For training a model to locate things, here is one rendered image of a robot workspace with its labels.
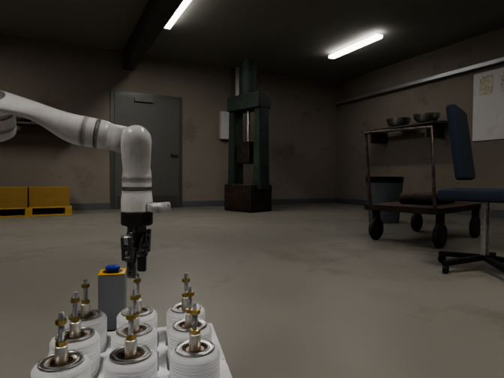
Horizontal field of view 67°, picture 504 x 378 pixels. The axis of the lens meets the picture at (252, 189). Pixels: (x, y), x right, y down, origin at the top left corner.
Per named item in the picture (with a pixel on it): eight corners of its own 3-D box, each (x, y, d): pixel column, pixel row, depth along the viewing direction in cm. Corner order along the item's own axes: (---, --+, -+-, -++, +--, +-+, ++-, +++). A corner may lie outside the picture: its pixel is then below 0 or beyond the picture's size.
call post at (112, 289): (97, 388, 105) (97, 276, 105) (101, 376, 112) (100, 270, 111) (124, 385, 107) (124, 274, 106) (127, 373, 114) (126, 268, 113)
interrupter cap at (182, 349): (169, 347, 75) (169, 343, 75) (203, 338, 79) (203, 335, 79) (184, 363, 69) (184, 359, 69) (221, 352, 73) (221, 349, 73)
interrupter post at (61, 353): (68, 358, 70) (67, 341, 70) (70, 364, 68) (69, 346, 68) (53, 362, 69) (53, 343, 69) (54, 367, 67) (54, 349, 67)
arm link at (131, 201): (160, 213, 88) (160, 186, 88) (113, 212, 89) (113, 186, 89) (172, 210, 97) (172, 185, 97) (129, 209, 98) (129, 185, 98)
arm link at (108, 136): (154, 132, 99) (97, 121, 96) (154, 127, 91) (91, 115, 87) (149, 159, 99) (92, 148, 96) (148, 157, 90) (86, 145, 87)
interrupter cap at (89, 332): (102, 335, 81) (102, 332, 81) (66, 348, 75) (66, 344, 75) (82, 327, 85) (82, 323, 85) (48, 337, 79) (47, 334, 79)
